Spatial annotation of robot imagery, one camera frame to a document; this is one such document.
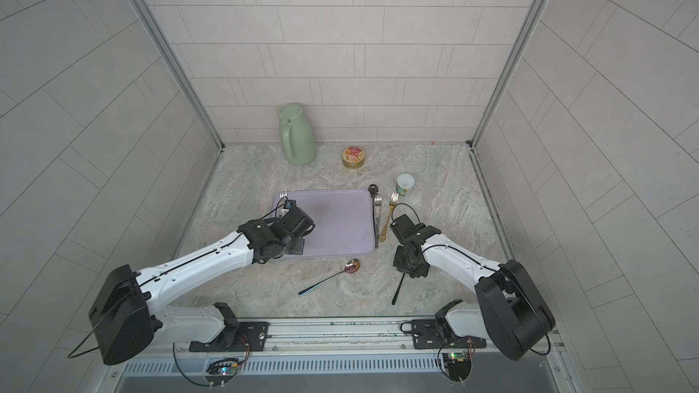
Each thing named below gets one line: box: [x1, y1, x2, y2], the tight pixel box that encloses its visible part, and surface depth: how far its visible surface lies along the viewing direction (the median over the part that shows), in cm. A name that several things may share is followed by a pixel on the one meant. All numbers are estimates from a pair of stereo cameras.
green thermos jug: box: [278, 102, 316, 167], surface depth 98 cm
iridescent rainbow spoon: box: [297, 258, 361, 297], surface depth 84 cm
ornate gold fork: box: [378, 191, 400, 243], surface depth 101 cm
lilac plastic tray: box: [271, 189, 375, 258], surface depth 98 cm
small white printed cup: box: [395, 172, 416, 198], surface depth 99 cm
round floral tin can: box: [342, 146, 365, 170], surface depth 111 cm
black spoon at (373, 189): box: [367, 183, 379, 250], surface depth 101 cm
